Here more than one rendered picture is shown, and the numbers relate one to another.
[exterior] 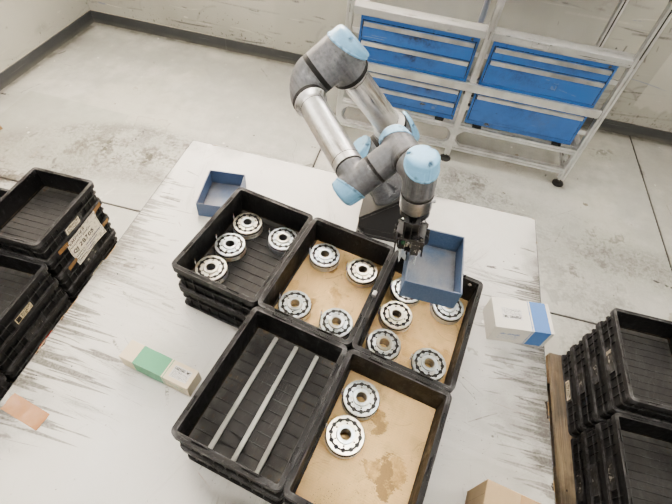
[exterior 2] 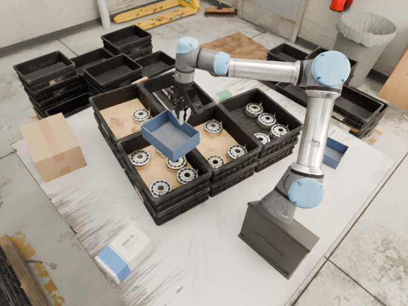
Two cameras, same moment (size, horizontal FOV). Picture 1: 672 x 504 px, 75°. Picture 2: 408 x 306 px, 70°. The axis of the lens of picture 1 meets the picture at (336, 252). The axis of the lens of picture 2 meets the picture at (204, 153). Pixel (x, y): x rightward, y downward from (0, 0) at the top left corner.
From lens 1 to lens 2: 1.64 m
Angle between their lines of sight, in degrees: 70
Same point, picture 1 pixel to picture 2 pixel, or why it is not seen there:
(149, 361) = (223, 93)
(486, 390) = (111, 206)
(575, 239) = not seen: outside the picture
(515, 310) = (130, 246)
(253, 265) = (250, 127)
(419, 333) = (159, 170)
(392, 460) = (119, 127)
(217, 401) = not seen: hidden behind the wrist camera
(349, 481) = (126, 112)
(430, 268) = (172, 141)
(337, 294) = (209, 149)
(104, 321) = not seen: hidden behind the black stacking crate
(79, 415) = (217, 81)
